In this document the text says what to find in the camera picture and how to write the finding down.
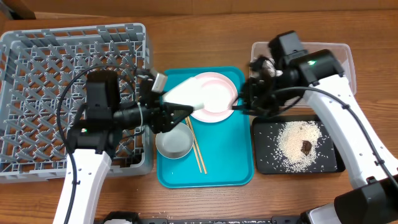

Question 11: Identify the white paper cup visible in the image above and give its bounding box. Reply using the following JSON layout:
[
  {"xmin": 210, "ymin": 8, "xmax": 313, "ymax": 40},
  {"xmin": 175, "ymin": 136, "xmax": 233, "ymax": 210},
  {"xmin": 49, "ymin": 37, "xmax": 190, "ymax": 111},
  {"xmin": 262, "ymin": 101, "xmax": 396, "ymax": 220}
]
[{"xmin": 162, "ymin": 77, "xmax": 205, "ymax": 111}]

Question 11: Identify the brown food scrap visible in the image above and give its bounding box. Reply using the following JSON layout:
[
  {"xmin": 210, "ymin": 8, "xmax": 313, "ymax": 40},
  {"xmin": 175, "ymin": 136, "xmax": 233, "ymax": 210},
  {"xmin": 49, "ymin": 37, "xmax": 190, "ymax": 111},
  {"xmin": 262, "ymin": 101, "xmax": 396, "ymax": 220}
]
[{"xmin": 301, "ymin": 140, "xmax": 312, "ymax": 156}]

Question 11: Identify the black rectangular tray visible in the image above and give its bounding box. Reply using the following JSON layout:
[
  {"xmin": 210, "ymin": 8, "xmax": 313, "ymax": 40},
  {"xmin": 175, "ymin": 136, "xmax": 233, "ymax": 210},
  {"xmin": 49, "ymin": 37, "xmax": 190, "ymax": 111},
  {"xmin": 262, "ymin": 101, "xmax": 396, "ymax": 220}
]
[{"xmin": 251, "ymin": 114, "xmax": 346, "ymax": 175}]

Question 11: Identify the teal plastic serving tray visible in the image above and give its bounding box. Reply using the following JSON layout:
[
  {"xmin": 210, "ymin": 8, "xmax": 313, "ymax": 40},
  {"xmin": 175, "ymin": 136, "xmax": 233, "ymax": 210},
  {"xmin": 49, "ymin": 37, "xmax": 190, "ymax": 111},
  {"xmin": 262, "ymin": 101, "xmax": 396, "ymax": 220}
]
[{"xmin": 156, "ymin": 65, "xmax": 255, "ymax": 189}]

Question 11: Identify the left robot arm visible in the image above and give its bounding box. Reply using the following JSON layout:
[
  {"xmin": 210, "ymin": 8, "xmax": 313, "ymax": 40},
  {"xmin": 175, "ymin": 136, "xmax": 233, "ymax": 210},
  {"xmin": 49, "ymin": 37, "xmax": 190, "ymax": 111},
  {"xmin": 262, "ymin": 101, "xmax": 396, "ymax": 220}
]
[{"xmin": 53, "ymin": 65, "xmax": 194, "ymax": 223}]

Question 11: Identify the grey plastic dish rack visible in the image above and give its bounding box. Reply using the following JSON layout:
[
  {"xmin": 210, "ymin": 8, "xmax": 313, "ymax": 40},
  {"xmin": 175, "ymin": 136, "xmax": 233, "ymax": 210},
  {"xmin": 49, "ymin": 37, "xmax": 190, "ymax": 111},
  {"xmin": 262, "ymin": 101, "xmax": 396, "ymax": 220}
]
[{"xmin": 1, "ymin": 23, "xmax": 152, "ymax": 184}]

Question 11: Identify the wooden chopstick right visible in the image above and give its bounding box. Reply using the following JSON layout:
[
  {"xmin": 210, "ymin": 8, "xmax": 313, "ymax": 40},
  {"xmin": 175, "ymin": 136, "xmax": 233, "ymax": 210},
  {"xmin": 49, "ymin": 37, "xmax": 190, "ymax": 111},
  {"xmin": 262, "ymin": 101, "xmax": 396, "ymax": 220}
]
[{"xmin": 190, "ymin": 120, "xmax": 208, "ymax": 174}]

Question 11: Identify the white rice pile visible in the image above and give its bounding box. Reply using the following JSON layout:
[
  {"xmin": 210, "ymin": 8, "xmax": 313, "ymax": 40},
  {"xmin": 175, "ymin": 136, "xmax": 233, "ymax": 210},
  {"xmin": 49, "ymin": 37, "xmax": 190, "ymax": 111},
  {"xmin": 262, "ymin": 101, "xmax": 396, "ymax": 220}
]
[{"xmin": 257, "ymin": 120, "xmax": 331, "ymax": 173}]

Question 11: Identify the large white round plate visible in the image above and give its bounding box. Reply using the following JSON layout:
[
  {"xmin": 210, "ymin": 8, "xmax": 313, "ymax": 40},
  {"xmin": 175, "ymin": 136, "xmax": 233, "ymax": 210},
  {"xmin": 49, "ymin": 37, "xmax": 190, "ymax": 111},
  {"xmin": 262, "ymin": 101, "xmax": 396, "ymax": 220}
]
[{"xmin": 192, "ymin": 72, "xmax": 238, "ymax": 123}]

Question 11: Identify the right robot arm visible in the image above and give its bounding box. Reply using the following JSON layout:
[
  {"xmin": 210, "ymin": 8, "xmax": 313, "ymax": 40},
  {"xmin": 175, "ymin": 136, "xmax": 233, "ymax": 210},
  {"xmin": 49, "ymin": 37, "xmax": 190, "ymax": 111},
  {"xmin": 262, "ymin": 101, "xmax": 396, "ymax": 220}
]
[{"xmin": 237, "ymin": 31, "xmax": 397, "ymax": 223}]

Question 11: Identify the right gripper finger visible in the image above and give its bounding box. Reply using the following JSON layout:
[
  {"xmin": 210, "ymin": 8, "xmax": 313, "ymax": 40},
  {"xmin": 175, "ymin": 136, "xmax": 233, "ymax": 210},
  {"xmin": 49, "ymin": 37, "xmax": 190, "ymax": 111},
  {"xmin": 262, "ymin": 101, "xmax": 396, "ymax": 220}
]
[
  {"xmin": 231, "ymin": 101, "xmax": 264, "ymax": 116},
  {"xmin": 238, "ymin": 77, "xmax": 254, "ymax": 101}
]

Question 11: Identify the grey shallow bowl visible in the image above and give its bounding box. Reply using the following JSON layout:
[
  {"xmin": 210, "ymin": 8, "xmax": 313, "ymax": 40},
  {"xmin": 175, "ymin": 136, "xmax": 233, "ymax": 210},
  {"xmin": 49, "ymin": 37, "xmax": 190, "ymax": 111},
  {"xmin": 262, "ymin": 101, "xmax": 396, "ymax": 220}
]
[{"xmin": 155, "ymin": 123, "xmax": 193, "ymax": 159}]

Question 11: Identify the clear plastic waste bin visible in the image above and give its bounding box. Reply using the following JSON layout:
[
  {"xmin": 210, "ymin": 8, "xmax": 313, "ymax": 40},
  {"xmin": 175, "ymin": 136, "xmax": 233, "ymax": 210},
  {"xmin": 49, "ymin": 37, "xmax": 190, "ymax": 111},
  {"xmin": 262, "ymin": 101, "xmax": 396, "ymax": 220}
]
[{"xmin": 250, "ymin": 42, "xmax": 356, "ymax": 95}]

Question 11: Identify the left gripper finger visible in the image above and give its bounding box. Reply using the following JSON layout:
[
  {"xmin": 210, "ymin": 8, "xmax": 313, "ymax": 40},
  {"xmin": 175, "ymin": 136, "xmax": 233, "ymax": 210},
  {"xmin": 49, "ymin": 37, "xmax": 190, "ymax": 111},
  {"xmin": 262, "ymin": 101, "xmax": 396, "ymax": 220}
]
[
  {"xmin": 163, "ymin": 104, "xmax": 193, "ymax": 118},
  {"xmin": 157, "ymin": 117, "xmax": 184, "ymax": 133}
]

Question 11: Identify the white napkin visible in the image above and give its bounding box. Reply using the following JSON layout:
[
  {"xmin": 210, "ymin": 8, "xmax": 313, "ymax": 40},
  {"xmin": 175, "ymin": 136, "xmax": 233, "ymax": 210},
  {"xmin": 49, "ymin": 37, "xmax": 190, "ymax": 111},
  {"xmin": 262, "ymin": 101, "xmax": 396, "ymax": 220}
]
[{"xmin": 265, "ymin": 60, "xmax": 283, "ymax": 77}]

